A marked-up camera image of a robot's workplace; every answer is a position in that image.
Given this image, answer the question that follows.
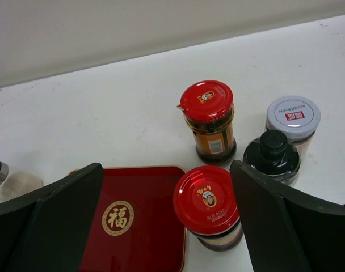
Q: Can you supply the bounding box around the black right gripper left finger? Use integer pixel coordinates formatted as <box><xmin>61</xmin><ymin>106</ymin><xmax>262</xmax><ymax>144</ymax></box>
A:
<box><xmin>0</xmin><ymin>163</ymin><xmax>104</xmax><ymax>271</ymax></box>

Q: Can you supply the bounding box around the short red-lid chili jar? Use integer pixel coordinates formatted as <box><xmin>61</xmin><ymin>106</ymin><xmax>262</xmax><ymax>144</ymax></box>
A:
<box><xmin>173</xmin><ymin>165</ymin><xmax>243</xmax><ymax>252</ymax></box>

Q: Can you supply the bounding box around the white-lid jar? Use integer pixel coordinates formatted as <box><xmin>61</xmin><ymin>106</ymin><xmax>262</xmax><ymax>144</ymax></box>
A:
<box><xmin>265</xmin><ymin>96</ymin><xmax>321</xmax><ymax>158</ymax></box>

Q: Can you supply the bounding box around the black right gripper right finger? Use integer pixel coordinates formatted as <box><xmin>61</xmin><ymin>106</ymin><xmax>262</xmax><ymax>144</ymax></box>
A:
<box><xmin>230</xmin><ymin>160</ymin><xmax>345</xmax><ymax>271</ymax></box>

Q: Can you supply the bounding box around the red lacquer tray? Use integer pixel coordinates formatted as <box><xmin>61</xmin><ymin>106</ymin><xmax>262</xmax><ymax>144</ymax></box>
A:
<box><xmin>79</xmin><ymin>166</ymin><xmax>187</xmax><ymax>271</ymax></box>

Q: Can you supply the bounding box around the glass salt grinder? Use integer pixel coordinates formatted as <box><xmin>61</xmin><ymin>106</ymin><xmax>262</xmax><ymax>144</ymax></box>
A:
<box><xmin>0</xmin><ymin>161</ymin><xmax>44</xmax><ymax>201</ymax></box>

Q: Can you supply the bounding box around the tall red-lid sauce jar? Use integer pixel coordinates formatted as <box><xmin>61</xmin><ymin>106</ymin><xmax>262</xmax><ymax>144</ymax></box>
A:
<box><xmin>178</xmin><ymin>80</ymin><xmax>237</xmax><ymax>165</ymax></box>

